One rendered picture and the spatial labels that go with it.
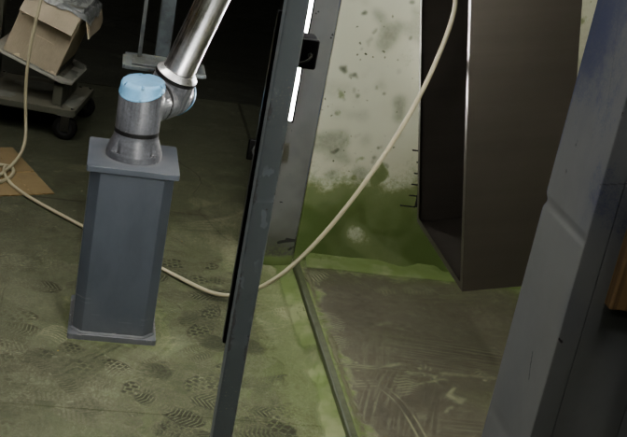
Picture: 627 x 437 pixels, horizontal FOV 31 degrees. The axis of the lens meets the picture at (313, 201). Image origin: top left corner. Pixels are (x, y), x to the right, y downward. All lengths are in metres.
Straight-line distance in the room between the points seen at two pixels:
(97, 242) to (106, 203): 0.15
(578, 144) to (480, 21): 1.71
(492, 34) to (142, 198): 1.27
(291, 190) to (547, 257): 2.92
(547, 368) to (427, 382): 2.25
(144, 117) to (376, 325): 1.26
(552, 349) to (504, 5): 1.84
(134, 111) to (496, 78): 1.18
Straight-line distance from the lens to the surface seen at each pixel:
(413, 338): 4.30
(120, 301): 3.93
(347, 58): 4.52
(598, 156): 1.69
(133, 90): 3.73
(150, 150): 3.79
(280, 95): 2.49
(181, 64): 3.85
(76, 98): 6.10
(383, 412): 3.77
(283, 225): 4.71
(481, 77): 3.48
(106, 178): 3.75
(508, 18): 3.46
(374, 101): 4.59
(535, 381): 1.82
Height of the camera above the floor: 1.89
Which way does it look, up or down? 20 degrees down
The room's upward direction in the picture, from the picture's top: 11 degrees clockwise
